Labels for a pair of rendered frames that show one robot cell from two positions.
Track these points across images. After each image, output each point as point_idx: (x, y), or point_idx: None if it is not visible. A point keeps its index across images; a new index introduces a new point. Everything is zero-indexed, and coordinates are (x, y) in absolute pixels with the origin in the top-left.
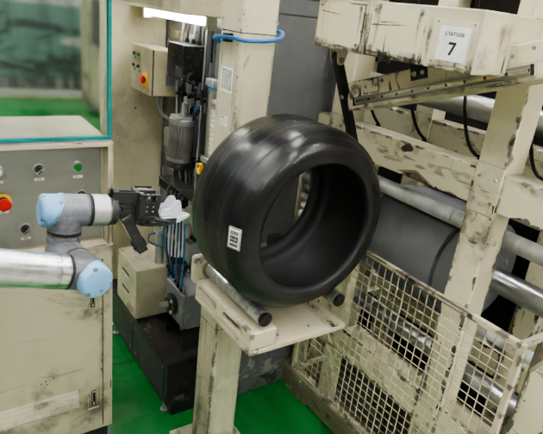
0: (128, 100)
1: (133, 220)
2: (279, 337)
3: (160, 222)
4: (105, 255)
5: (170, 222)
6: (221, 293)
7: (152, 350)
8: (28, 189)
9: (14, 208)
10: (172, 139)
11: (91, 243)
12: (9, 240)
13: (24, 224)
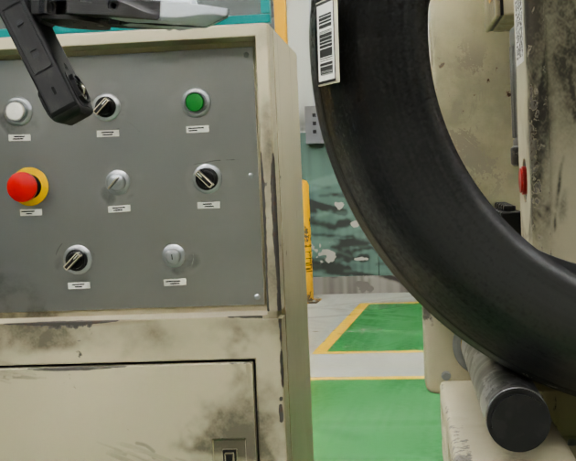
0: (491, 75)
1: (25, 5)
2: None
3: (94, 1)
4: (261, 348)
5: (131, 7)
6: (477, 402)
7: None
8: (85, 157)
9: (53, 206)
10: (515, 83)
11: (232, 314)
12: (42, 287)
13: (74, 247)
